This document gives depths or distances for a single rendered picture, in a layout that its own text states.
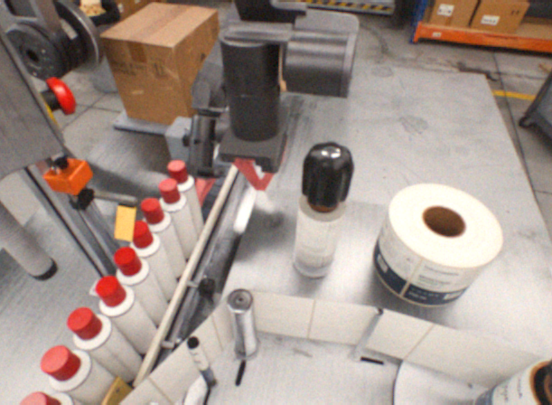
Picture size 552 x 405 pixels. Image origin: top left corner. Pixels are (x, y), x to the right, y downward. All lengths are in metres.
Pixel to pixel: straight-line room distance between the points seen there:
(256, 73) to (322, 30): 0.07
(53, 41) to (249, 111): 0.77
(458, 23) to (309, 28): 3.96
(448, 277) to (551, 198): 2.06
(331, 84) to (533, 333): 0.65
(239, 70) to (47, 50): 0.76
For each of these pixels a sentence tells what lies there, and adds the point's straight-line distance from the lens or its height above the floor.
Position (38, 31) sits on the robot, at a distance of 1.08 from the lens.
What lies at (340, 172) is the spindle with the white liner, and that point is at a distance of 0.52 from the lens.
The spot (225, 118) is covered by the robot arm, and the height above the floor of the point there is 1.10.
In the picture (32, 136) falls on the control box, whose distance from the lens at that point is 0.41.
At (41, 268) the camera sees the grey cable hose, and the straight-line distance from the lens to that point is 0.58.
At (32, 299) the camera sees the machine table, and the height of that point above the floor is 0.83.
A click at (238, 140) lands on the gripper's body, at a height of 1.28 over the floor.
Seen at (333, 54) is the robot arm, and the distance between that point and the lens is 0.32.
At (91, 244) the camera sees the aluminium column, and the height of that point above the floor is 1.00.
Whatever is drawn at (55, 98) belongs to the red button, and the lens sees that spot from 0.42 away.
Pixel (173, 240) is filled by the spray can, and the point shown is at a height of 1.00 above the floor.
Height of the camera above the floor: 1.51
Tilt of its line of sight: 48 degrees down
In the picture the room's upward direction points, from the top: straight up
